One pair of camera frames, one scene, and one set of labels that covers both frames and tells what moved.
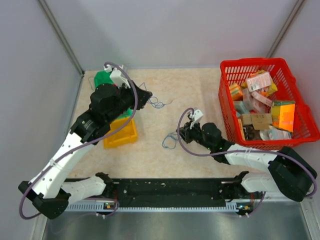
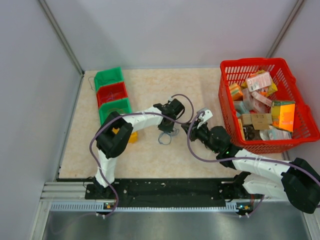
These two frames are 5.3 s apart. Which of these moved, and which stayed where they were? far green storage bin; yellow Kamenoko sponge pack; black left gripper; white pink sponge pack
Moved: black left gripper
Stayed: far green storage bin; yellow Kamenoko sponge pack; white pink sponge pack
